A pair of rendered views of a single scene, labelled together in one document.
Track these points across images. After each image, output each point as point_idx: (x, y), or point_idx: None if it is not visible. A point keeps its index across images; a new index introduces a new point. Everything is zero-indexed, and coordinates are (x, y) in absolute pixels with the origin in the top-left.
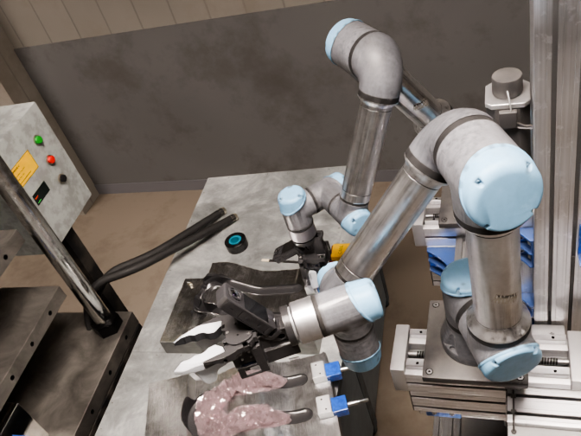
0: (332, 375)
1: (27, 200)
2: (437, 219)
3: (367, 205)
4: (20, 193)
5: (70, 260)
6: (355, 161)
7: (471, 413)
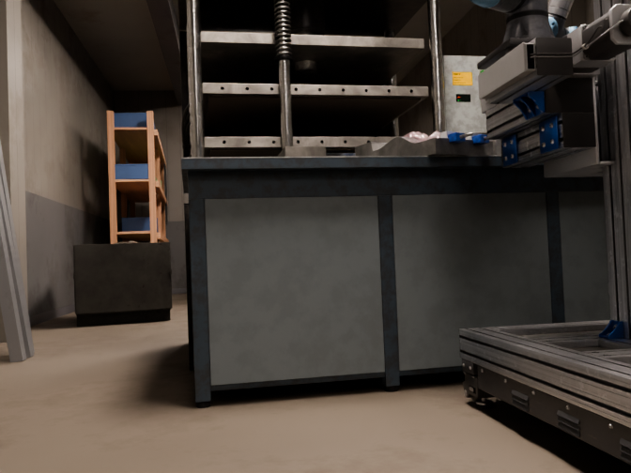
0: (474, 136)
1: (438, 66)
2: None
3: (556, 16)
4: (437, 60)
5: (441, 117)
6: None
7: (507, 127)
